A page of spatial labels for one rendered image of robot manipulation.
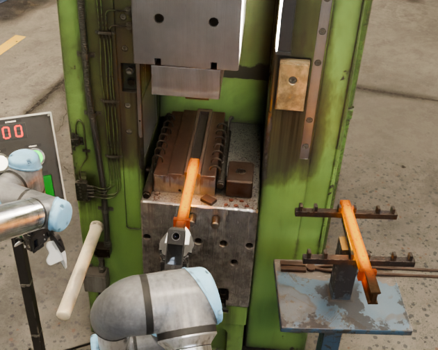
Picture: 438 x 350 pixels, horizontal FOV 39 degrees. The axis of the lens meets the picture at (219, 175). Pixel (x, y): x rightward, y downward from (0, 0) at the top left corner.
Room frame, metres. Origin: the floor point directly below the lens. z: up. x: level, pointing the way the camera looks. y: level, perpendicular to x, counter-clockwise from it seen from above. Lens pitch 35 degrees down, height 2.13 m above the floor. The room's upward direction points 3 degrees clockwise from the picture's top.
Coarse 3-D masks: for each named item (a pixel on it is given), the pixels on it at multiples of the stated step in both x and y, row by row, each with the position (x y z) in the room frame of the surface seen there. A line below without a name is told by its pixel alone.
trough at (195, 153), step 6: (204, 114) 2.00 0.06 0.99; (198, 120) 1.93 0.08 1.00; (204, 120) 1.95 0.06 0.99; (198, 126) 1.91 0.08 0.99; (204, 126) 1.91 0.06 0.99; (198, 132) 1.87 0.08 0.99; (204, 132) 1.87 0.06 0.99; (198, 138) 1.83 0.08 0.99; (198, 144) 1.79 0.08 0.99; (192, 150) 1.74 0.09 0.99; (198, 150) 1.75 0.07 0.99; (192, 156) 1.71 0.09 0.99; (198, 156) 1.71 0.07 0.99
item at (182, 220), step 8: (192, 160) 1.65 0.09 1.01; (192, 168) 1.61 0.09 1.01; (192, 176) 1.56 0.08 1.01; (192, 184) 1.52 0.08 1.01; (184, 192) 1.47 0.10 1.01; (192, 192) 1.48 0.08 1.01; (184, 200) 1.44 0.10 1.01; (184, 208) 1.40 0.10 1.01; (184, 216) 1.36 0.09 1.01; (176, 224) 1.32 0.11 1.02; (184, 224) 1.32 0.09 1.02
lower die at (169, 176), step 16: (176, 112) 2.01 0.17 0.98; (192, 112) 2.00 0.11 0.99; (224, 112) 2.01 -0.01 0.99; (176, 128) 1.89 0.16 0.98; (192, 128) 1.88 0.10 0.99; (208, 128) 1.87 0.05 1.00; (224, 128) 1.99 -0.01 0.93; (176, 144) 1.77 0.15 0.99; (192, 144) 1.76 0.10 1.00; (208, 144) 1.78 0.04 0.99; (160, 160) 1.68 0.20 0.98; (176, 160) 1.67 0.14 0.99; (208, 160) 1.68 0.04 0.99; (160, 176) 1.60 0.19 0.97; (176, 176) 1.60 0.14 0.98; (208, 176) 1.59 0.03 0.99; (208, 192) 1.59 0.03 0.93
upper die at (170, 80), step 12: (156, 60) 1.63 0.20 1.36; (156, 72) 1.60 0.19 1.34; (168, 72) 1.60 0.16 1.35; (180, 72) 1.60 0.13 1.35; (192, 72) 1.60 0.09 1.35; (204, 72) 1.59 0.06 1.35; (216, 72) 1.59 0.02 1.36; (156, 84) 1.60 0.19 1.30; (168, 84) 1.60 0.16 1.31; (180, 84) 1.60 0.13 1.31; (192, 84) 1.60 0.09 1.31; (204, 84) 1.59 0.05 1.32; (216, 84) 1.59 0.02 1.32; (180, 96) 1.60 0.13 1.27; (192, 96) 1.60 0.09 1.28; (204, 96) 1.59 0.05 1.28; (216, 96) 1.59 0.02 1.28
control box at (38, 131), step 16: (48, 112) 1.59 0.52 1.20; (0, 128) 1.52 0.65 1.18; (16, 128) 1.53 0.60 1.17; (32, 128) 1.55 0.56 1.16; (48, 128) 1.56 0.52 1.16; (0, 144) 1.50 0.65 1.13; (16, 144) 1.51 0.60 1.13; (32, 144) 1.52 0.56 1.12; (48, 144) 1.54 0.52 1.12; (48, 160) 1.51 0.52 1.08; (64, 192) 1.48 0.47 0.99
